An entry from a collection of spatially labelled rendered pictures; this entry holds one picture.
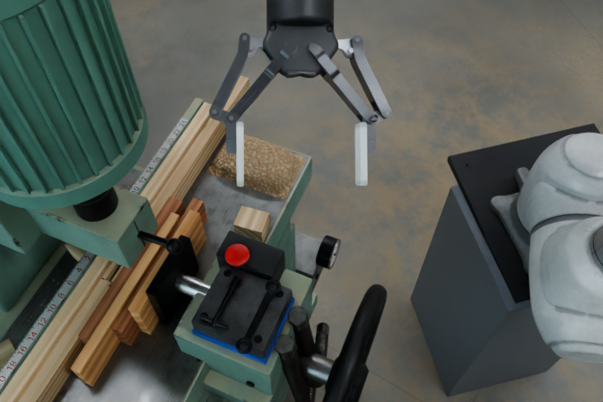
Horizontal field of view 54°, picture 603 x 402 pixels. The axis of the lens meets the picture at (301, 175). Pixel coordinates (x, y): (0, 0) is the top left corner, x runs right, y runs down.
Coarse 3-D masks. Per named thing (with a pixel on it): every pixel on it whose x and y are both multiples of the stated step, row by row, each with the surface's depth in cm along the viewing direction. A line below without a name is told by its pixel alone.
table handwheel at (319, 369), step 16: (384, 288) 86; (368, 304) 79; (384, 304) 91; (368, 320) 76; (352, 336) 75; (368, 336) 75; (352, 352) 73; (368, 352) 97; (304, 368) 85; (320, 368) 85; (336, 368) 73; (352, 368) 73; (336, 384) 72; (352, 384) 73; (336, 400) 72; (352, 400) 83
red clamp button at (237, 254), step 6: (234, 246) 74; (240, 246) 74; (228, 252) 74; (234, 252) 73; (240, 252) 73; (246, 252) 74; (228, 258) 73; (234, 258) 73; (240, 258) 73; (246, 258) 73; (234, 264) 73; (240, 264) 73
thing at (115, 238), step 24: (120, 192) 73; (48, 216) 72; (72, 216) 71; (120, 216) 71; (144, 216) 74; (72, 240) 75; (96, 240) 71; (120, 240) 70; (144, 240) 76; (120, 264) 75
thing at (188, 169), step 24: (240, 96) 102; (216, 120) 97; (192, 144) 94; (216, 144) 99; (192, 168) 92; (168, 192) 89; (96, 288) 80; (72, 336) 76; (48, 360) 74; (72, 360) 76; (48, 384) 73
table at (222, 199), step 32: (192, 192) 94; (224, 192) 94; (256, 192) 94; (224, 224) 90; (160, 320) 81; (128, 352) 79; (160, 352) 79; (64, 384) 76; (96, 384) 76; (128, 384) 76; (160, 384) 76; (192, 384) 76; (224, 384) 79
